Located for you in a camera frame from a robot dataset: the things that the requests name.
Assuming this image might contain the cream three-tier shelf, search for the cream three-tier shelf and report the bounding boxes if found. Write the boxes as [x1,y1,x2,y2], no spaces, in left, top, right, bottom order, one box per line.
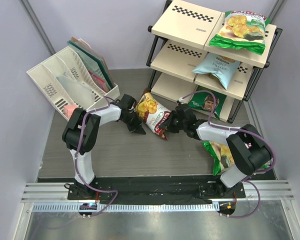
[146,0,282,123]

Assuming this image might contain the dark green onion chips bag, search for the dark green onion chips bag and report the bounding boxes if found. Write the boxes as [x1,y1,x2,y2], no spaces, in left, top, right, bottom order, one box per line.
[188,85,227,120]

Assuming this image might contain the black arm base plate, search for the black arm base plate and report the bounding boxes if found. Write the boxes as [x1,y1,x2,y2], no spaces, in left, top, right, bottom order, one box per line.
[64,175,246,215]

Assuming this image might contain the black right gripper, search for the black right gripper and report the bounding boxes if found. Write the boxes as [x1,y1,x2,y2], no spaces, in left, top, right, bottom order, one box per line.
[160,110,187,134]

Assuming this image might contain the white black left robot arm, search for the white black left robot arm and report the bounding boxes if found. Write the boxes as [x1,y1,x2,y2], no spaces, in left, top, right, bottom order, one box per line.
[62,94,146,200]

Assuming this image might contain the light blue cassava chips bag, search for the light blue cassava chips bag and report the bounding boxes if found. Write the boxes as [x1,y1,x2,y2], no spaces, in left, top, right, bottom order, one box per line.
[192,52,241,90]

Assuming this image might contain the pink cube block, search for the pink cube block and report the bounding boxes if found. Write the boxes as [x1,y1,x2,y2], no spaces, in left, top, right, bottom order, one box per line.
[63,104,77,119]

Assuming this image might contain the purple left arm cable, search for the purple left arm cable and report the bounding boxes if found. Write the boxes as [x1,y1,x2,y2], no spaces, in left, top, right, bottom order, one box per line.
[73,96,119,218]

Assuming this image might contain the green and pink folders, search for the green and pink folders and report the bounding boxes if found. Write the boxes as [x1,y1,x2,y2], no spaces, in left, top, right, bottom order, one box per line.
[67,37,116,90]

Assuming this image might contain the aluminium rail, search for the aluminium rail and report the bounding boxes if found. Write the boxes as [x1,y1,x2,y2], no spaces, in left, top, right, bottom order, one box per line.
[21,180,294,215]

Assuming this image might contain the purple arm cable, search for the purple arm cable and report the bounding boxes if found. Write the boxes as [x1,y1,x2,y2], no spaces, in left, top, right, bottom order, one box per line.
[178,90,278,219]
[73,96,119,218]

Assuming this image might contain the green Chuba cassava chips bag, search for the green Chuba cassava chips bag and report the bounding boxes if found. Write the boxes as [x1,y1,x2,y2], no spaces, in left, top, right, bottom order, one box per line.
[209,10,271,55]

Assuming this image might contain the cream plastic file organizer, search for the cream plastic file organizer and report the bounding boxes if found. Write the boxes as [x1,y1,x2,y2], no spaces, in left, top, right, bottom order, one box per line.
[27,46,120,120]

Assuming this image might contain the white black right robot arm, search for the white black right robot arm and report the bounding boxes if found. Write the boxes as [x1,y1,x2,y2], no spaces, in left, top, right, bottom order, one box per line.
[159,103,275,198]

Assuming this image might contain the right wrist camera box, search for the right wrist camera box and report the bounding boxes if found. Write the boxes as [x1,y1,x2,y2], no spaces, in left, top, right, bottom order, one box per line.
[177,97,186,105]

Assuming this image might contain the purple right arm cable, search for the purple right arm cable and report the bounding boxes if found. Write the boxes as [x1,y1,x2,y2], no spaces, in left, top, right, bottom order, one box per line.
[178,90,278,219]

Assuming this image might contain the brown Chuba cassava chips bag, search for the brown Chuba cassava chips bag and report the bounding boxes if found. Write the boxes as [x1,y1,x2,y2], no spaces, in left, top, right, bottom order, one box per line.
[136,89,171,140]

